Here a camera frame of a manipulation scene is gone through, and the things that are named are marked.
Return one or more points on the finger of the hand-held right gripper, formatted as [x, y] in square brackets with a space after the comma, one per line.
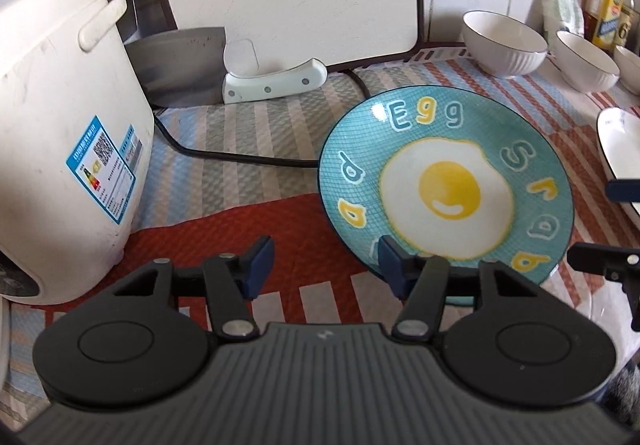
[607, 260]
[625, 191]

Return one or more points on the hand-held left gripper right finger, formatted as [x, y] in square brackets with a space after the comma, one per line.
[391, 265]

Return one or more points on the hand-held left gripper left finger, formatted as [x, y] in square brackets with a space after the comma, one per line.
[260, 265]

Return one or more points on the white plate black rim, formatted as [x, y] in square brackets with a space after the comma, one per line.
[620, 140]

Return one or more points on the blue fried egg print plate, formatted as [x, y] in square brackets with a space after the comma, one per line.
[450, 185]

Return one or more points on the white ribbed bowl black rim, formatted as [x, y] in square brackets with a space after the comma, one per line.
[502, 45]
[585, 62]
[629, 67]

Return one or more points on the grey furry cloth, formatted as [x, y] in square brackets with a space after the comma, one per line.
[625, 390]

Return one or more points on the striped table mat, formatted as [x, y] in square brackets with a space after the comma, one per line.
[240, 135]

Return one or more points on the clear bottle with amber liquid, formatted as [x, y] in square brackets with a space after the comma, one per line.
[590, 15]

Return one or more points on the yellow cap bottle green label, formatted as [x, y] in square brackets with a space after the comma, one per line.
[627, 5]

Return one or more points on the white green seasoning packet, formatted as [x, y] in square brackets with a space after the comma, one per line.
[562, 7]

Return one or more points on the white rice cooker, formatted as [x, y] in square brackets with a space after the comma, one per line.
[60, 125]

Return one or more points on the white adhesive wall hook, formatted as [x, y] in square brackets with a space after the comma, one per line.
[241, 56]

